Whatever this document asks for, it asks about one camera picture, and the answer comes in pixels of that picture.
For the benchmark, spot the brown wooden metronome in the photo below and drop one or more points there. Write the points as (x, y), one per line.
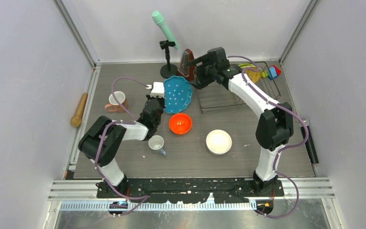
(185, 70)

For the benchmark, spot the lime green plate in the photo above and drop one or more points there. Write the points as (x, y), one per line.
(247, 65)

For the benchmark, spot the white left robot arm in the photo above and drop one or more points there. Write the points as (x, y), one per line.
(102, 141)

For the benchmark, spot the blue dotted plate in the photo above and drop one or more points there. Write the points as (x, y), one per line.
(177, 94)

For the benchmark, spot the grey printed mug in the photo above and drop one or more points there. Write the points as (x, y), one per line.
(156, 144)

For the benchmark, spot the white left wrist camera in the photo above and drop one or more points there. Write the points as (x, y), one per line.
(157, 90)

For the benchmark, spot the black microphone stand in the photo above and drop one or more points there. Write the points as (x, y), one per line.
(168, 70)

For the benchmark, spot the black handheld microphone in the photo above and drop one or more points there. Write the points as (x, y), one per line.
(309, 144)

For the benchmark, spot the colourful toy block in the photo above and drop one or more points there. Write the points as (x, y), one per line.
(272, 72)

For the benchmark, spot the white bowl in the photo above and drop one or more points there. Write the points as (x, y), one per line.
(218, 142)

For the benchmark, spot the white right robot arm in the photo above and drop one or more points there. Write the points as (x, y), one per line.
(275, 120)

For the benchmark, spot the mint green microphone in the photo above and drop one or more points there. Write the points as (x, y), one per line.
(161, 23)

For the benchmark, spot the black wire dish rack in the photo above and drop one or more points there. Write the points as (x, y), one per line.
(216, 98)

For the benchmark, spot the wooden rolling pin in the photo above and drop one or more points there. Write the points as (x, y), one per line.
(77, 117)

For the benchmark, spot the pink floral mug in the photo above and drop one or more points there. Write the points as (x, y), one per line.
(117, 102)

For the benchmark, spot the woven bamboo plate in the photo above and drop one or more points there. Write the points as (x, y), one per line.
(254, 74)

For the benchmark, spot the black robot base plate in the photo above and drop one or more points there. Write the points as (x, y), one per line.
(189, 190)

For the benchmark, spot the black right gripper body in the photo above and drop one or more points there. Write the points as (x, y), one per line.
(204, 75)

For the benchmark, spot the orange bowl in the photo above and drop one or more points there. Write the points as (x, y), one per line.
(180, 123)

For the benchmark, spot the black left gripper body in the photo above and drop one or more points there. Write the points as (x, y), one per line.
(161, 103)

